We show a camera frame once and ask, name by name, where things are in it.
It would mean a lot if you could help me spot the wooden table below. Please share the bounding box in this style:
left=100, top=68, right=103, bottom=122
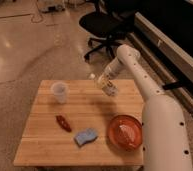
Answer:
left=14, top=80, right=143, bottom=166

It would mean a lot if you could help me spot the floor cables and box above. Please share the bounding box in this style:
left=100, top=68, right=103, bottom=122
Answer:
left=29, top=0, right=68, bottom=24

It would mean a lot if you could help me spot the black office chair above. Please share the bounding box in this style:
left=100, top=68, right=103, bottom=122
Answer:
left=79, top=0, right=141, bottom=62

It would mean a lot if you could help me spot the orange bowl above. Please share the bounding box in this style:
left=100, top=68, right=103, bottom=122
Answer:
left=107, top=115, right=142, bottom=151

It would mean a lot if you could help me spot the blue sponge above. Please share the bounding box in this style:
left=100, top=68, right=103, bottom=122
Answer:
left=74, top=128, right=98, bottom=147

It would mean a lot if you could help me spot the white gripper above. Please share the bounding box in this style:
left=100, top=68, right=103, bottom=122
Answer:
left=96, top=65, right=118, bottom=90

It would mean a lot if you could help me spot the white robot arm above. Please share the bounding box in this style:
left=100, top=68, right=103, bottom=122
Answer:
left=96, top=44, right=193, bottom=171

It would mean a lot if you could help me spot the clear plastic cup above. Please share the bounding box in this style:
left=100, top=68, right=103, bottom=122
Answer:
left=50, top=82, right=68, bottom=104

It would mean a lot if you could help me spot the clear plastic bottle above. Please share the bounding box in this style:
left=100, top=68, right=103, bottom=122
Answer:
left=89, top=73, right=118, bottom=96

